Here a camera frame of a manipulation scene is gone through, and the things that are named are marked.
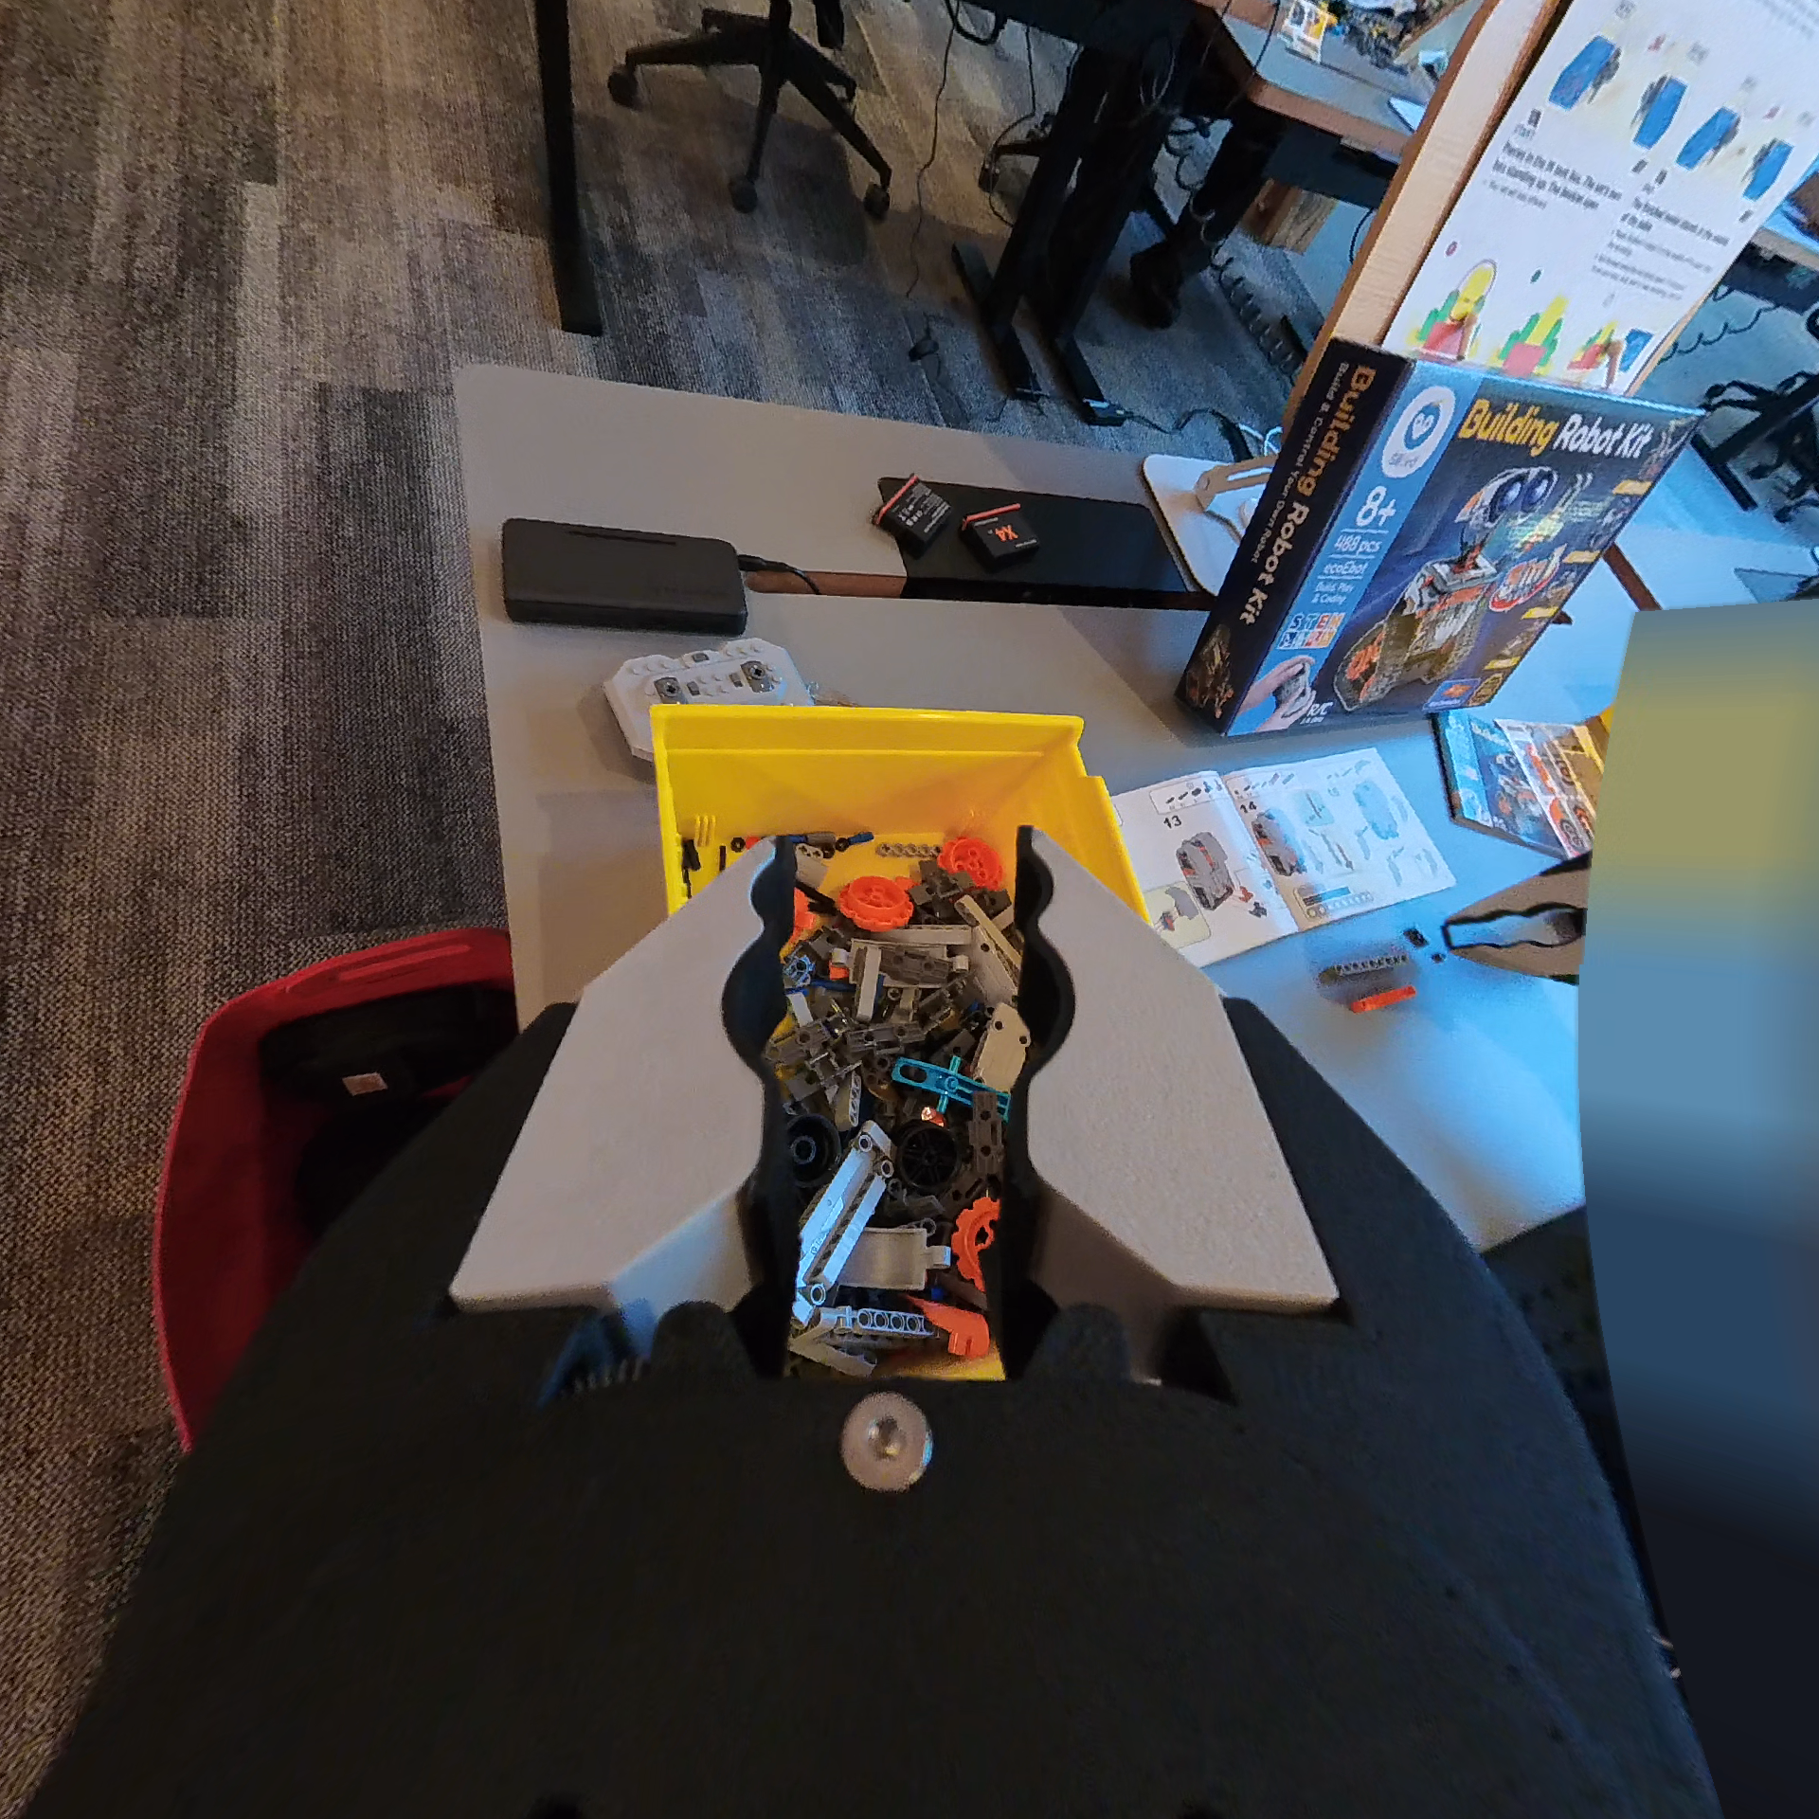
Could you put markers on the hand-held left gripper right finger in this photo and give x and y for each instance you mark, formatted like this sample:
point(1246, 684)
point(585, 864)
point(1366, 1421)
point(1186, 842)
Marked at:
point(1184, 1149)

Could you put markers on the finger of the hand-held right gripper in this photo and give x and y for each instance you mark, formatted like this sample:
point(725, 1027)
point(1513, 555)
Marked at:
point(1536, 962)
point(1536, 909)

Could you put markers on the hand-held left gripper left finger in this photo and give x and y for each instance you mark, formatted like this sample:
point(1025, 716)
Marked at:
point(626, 1136)

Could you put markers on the grey perforated beam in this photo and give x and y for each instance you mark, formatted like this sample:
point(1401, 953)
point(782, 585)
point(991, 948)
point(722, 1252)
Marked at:
point(1381, 968)

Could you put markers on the pile of building block parts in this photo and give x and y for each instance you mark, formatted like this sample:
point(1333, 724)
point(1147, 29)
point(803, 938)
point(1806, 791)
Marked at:
point(897, 1082)

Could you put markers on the yellow plastic bin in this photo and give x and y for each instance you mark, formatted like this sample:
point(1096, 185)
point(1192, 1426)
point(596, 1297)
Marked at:
point(855, 761)

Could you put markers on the grey desk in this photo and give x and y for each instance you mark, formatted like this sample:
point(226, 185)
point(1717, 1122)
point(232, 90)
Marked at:
point(567, 771)

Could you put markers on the black desk pad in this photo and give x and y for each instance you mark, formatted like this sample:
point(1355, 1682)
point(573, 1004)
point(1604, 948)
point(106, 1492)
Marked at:
point(1126, 546)

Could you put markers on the blue instruction booklet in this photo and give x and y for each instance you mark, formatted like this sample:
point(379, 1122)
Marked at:
point(1523, 784)

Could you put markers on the orange ridged building piece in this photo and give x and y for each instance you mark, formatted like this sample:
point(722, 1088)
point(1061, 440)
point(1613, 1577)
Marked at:
point(1388, 999)

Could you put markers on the open instruction manual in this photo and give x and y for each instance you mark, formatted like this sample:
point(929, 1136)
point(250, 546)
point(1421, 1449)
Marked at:
point(1281, 851)

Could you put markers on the blue robot kit box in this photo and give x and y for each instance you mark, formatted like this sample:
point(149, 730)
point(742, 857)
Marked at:
point(1451, 541)

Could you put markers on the red storage crate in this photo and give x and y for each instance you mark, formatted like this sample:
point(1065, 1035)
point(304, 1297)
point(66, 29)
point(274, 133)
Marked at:
point(211, 1136)

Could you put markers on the white remote controller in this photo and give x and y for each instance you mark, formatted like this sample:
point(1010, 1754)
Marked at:
point(710, 698)

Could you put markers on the black rectangular power bank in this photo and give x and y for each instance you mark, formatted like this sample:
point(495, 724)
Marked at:
point(626, 573)

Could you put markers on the small black battery pack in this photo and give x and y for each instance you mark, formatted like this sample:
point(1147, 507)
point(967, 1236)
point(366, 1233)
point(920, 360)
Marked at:
point(997, 533)
point(916, 507)

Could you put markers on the white standing board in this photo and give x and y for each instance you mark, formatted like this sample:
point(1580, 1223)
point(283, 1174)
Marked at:
point(1596, 171)

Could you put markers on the black office chair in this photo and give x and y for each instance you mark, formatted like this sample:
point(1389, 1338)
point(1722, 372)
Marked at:
point(772, 87)

